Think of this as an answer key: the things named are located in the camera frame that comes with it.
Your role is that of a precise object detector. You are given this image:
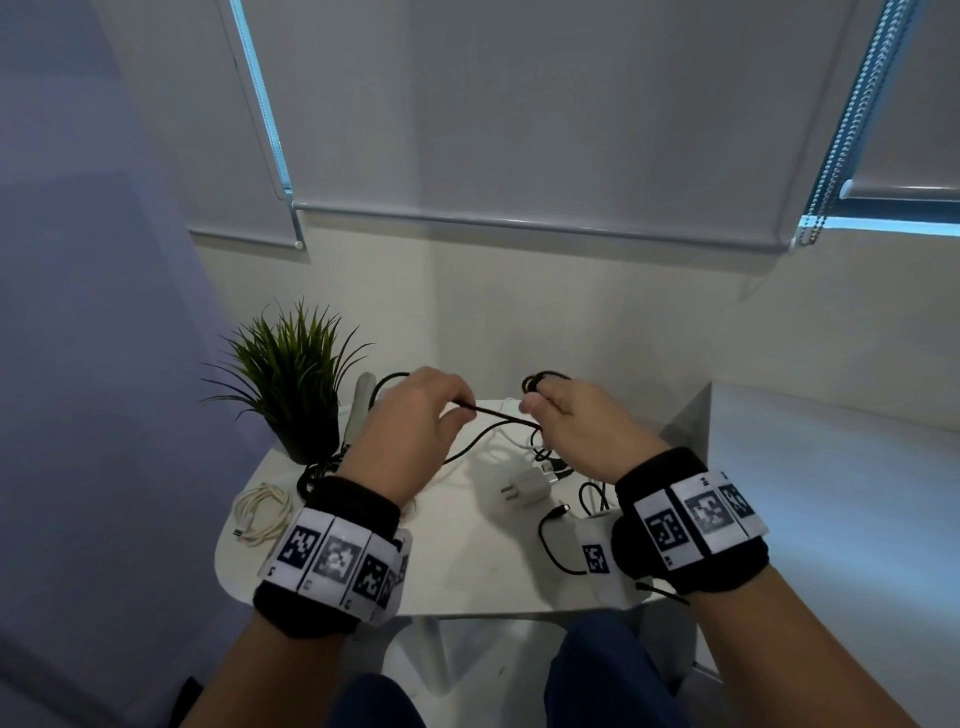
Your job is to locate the beige charging cable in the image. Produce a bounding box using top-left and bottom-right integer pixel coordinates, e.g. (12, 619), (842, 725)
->
(230, 482), (295, 547)

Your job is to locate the green plant in black pot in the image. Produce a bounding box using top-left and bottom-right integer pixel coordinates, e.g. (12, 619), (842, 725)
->
(202, 299), (374, 466)

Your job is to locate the thin black cable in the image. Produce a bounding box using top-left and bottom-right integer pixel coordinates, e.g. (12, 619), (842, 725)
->
(371, 369), (575, 481)

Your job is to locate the person's right hand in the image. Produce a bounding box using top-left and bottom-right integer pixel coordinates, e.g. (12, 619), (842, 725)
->
(518, 377), (671, 485)

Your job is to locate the metal bead chain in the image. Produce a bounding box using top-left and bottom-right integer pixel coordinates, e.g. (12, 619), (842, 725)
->
(793, 0), (920, 249)

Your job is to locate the person's right forearm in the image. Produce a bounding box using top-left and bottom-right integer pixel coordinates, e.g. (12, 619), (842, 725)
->
(689, 566), (920, 728)

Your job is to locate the person's left hand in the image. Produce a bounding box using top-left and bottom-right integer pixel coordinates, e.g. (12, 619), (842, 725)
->
(337, 365), (479, 508)

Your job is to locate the black wristband with marker tags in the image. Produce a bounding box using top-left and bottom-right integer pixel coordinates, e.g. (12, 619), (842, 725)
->
(611, 447), (772, 596)
(252, 476), (414, 640)

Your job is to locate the person's right leg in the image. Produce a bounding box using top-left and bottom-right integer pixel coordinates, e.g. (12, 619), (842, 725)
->
(543, 614), (691, 728)

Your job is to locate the grey oblong device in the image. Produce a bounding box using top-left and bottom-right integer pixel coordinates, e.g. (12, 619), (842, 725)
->
(343, 372), (376, 451)

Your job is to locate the person's leg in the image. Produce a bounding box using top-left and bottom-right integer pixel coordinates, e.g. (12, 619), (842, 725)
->
(543, 614), (691, 728)
(329, 673), (425, 728)

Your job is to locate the pile of cables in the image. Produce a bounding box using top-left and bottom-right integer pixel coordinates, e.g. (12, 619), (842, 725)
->
(479, 419), (616, 577)

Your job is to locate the wide white roller blind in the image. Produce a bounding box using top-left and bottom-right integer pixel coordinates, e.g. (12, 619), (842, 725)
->
(232, 0), (890, 253)

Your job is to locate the thin black camera cord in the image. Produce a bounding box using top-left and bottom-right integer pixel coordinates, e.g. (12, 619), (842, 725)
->
(635, 581), (691, 607)

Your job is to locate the person's left leg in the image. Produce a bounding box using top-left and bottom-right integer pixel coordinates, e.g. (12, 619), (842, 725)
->
(329, 673), (425, 728)

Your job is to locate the white charger adapter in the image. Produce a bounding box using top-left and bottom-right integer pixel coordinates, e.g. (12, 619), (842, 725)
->
(500, 468), (549, 510)

